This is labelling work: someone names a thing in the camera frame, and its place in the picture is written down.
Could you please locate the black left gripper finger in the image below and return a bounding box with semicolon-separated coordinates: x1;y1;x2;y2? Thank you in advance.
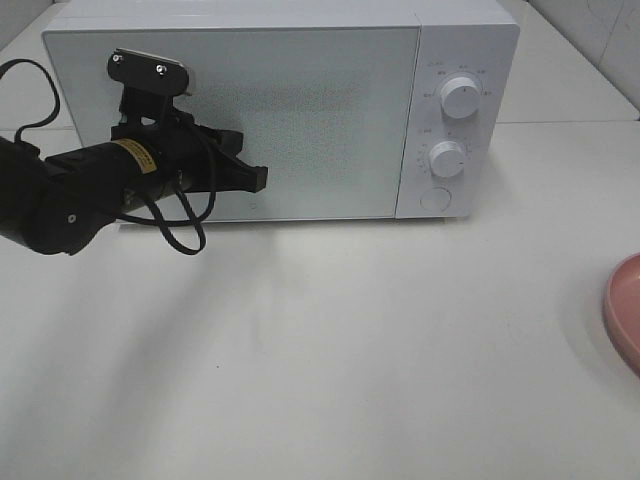
212;129;244;157
213;157;268;193

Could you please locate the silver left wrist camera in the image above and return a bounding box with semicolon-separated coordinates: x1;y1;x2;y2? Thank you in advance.
107;48;190;97

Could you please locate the white microwave door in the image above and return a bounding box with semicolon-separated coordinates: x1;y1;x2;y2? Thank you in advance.
43;28;418;221

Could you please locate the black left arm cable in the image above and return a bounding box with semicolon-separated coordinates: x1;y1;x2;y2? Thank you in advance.
0;58;219;256

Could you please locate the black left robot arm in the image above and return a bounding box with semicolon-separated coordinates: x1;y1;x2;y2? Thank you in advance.
1;48;268;255

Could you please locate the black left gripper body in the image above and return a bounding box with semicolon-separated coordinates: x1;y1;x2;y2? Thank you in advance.
105;83;220;193

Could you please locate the white microwave knob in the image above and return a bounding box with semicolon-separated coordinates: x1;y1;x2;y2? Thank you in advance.
438;73;481;120
428;141;466;178

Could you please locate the pink plate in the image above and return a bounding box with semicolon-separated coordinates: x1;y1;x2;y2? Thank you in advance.
603;253;639;376

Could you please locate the round microwave door button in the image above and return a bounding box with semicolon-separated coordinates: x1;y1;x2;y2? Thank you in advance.
420;187;452;212

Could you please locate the white microwave oven body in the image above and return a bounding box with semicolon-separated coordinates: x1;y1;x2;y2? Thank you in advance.
42;1;520;219

